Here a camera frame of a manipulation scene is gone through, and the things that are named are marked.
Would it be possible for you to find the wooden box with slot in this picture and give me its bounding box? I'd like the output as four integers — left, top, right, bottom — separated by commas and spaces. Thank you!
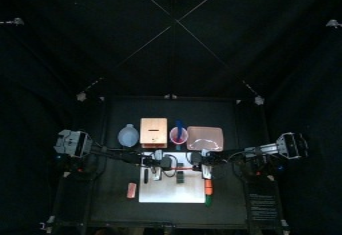
139, 117, 170, 149

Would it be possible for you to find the pink square plate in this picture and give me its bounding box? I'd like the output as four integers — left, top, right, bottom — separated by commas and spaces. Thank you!
186, 125, 225, 153

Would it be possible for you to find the pink salmon sushi toy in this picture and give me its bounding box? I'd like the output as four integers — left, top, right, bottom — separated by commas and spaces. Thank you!
126, 182, 138, 200

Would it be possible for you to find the white printed label sheet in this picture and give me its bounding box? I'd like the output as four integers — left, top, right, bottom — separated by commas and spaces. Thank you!
247, 192, 281, 223

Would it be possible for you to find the white cutting board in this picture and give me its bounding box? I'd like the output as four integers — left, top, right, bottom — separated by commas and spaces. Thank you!
138, 151, 207, 204

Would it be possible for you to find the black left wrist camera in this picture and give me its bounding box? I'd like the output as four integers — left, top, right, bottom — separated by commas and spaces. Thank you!
159, 155, 174, 171

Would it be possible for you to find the pink plastic cup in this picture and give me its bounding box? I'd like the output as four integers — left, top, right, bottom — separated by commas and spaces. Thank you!
168, 126, 190, 145

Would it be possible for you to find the orange and green toy knife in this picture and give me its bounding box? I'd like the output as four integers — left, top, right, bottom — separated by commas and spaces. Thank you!
203, 178, 215, 208

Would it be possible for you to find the blue utensil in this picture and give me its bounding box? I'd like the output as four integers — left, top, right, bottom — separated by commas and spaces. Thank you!
175, 120, 184, 143

